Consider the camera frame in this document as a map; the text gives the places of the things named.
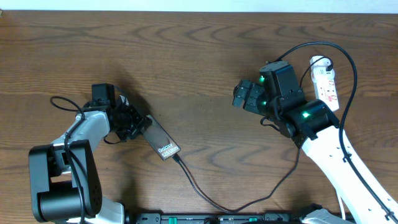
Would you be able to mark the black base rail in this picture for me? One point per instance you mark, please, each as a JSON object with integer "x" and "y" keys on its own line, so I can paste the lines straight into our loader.
{"x": 316, "y": 216}

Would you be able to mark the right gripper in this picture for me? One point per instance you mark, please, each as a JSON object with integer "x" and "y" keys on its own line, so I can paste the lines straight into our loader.
{"x": 240, "y": 91}

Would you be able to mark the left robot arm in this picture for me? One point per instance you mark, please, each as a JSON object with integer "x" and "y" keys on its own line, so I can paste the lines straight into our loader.
{"x": 64, "y": 182}

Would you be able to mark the white power strip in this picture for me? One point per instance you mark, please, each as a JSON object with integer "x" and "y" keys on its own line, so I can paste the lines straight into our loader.
{"x": 325, "y": 90}

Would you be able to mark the white charger adapter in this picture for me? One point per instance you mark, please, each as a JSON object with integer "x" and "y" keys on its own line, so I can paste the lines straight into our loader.
{"x": 321, "y": 68}

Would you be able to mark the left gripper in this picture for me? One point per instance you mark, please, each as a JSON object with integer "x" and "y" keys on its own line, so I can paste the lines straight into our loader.
{"x": 137, "y": 120}

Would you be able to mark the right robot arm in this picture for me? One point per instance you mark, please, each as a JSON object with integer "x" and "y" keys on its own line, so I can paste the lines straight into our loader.
{"x": 314, "y": 128}

